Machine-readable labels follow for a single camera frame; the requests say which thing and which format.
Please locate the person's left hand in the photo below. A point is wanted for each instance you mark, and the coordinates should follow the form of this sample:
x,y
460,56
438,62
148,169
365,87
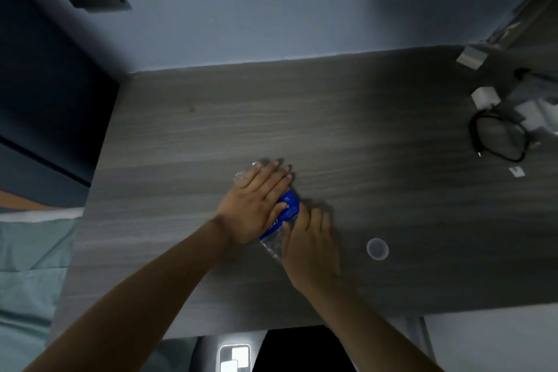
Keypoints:
x,y
250,206

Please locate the person's right hand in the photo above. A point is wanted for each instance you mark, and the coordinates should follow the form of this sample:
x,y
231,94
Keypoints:
x,y
310,249

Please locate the person's right fingers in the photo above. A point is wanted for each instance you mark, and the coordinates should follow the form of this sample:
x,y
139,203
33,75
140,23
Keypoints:
x,y
307,221

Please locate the person's left middle finger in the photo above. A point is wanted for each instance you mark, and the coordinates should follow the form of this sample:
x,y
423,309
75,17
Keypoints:
x,y
279,177

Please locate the person's left thumb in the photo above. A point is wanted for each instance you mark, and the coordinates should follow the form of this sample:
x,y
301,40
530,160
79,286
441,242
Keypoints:
x,y
279,209

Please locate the clear plastic bottle blue label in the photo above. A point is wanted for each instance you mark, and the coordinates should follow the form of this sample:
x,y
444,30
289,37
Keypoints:
x,y
279,214

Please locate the person's left forearm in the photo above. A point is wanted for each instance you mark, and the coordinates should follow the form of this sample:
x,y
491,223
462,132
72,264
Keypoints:
x,y
126,297

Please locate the person's right forearm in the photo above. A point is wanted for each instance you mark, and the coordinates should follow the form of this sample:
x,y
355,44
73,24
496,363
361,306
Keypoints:
x,y
370,332

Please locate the clear bottle cap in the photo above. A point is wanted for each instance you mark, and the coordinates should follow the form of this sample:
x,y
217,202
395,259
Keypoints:
x,y
377,249

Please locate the small white tag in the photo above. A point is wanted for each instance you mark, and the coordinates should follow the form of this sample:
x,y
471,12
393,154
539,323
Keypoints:
x,y
517,171

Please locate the white charger block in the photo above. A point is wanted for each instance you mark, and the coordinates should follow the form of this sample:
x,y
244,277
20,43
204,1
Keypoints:
x,y
485,97

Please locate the grey cardboard piece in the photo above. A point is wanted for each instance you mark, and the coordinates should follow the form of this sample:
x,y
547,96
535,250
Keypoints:
x,y
471,56

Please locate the white paper box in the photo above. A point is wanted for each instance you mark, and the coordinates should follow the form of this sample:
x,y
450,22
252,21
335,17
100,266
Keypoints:
x,y
538,116

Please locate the light green bed sheet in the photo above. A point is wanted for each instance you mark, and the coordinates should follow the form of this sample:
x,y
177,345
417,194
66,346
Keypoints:
x,y
30,280

